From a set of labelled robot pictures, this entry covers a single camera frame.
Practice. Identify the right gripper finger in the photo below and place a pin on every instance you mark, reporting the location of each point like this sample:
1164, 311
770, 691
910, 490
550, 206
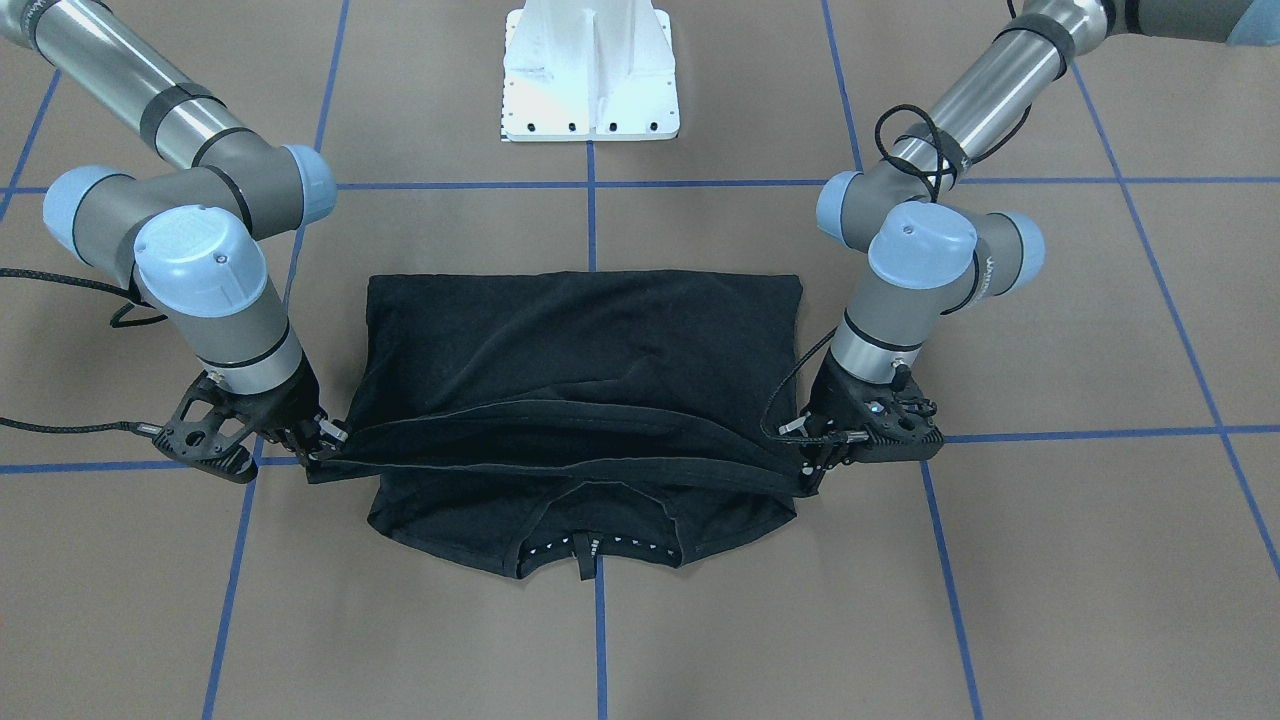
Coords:
320, 439

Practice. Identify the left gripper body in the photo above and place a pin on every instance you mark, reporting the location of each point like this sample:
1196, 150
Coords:
829, 398

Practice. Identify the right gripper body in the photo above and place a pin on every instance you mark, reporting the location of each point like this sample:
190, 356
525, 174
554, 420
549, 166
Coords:
291, 402

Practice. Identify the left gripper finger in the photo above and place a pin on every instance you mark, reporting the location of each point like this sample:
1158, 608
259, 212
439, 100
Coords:
824, 453

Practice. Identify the black graphic t-shirt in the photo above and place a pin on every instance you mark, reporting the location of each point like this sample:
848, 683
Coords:
518, 420

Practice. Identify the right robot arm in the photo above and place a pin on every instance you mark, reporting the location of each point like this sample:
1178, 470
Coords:
187, 244

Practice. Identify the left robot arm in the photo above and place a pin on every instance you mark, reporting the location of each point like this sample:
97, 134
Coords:
1041, 237

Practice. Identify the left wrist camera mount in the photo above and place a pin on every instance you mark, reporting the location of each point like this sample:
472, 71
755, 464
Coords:
900, 425

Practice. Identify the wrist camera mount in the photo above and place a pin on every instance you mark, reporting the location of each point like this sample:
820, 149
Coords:
208, 428
900, 425

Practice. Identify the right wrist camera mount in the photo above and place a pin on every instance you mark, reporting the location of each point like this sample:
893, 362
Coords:
208, 428

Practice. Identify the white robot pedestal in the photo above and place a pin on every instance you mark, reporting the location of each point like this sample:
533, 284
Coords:
589, 71

